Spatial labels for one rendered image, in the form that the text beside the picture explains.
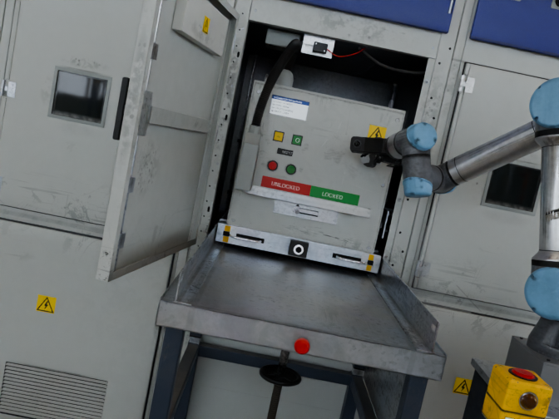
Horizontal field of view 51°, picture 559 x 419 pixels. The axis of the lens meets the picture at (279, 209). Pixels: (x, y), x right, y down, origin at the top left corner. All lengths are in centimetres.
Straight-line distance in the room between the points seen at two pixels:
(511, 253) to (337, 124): 70
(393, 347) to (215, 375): 89
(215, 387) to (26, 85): 115
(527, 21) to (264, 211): 101
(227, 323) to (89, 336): 88
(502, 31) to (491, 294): 83
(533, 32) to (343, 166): 71
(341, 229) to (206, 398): 73
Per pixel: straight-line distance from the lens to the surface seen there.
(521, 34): 202
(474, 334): 205
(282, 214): 187
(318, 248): 189
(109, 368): 207
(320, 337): 126
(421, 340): 137
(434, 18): 194
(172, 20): 148
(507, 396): 112
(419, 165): 157
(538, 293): 141
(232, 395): 205
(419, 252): 195
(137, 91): 130
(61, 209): 199
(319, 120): 187
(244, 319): 125
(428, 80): 192
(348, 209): 185
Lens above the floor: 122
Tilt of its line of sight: 7 degrees down
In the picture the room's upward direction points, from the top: 12 degrees clockwise
